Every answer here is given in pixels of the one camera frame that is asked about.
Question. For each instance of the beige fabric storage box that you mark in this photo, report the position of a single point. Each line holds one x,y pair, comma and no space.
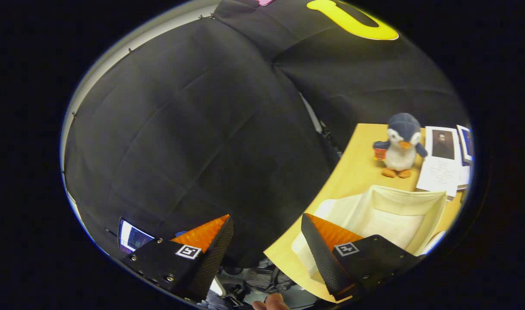
400,202

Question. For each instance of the blue penguin plush toy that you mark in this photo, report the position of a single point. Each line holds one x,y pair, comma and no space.
400,155

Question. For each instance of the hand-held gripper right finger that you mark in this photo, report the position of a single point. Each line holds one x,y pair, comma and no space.
324,262

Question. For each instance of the blue night cover book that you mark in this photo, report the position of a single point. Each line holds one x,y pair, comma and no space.
467,144

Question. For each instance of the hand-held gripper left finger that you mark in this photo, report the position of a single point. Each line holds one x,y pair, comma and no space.
215,258

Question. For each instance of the blue lit monitor screen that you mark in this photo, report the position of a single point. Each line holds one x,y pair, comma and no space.
133,237

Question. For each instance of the white portrait cover book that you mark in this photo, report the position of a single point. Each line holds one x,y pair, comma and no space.
441,172

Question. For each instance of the white stand pole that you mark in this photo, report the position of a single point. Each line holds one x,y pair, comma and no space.
310,113

